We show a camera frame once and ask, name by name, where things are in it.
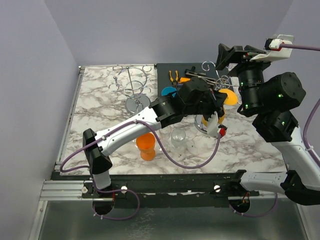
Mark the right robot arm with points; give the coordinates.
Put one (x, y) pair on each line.
(270, 103)

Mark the black front mounting rail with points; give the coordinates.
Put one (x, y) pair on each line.
(169, 190)

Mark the clear stemmed glass centre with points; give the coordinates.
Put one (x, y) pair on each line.
(165, 136)

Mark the blue plastic goblet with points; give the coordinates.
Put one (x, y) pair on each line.
(169, 91)

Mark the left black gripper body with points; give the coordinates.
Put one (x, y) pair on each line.
(208, 104)

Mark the scroll arm chrome glass rack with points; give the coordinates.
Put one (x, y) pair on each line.
(215, 82)

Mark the round ring chrome glass rack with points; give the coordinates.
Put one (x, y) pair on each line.
(131, 81)

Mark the orange utility knife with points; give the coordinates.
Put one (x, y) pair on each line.
(183, 80)

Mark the yellow handled pliers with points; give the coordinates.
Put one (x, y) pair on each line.
(174, 78)

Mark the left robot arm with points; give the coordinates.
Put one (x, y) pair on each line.
(193, 98)

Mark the aluminium extrusion frame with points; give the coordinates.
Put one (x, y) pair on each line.
(56, 189)

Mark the dark grey tool tray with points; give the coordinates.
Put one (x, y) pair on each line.
(163, 74)

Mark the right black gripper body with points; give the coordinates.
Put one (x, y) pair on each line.
(245, 64)

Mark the yellow plastic goblet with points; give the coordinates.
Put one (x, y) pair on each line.
(230, 100)

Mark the clear glass with reflection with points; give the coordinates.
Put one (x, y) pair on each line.
(178, 136)

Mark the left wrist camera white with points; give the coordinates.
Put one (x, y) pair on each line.
(215, 127)

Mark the black metal tool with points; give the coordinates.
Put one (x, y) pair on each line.
(193, 72)

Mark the orange plastic goblet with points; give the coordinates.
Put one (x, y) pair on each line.
(146, 145)

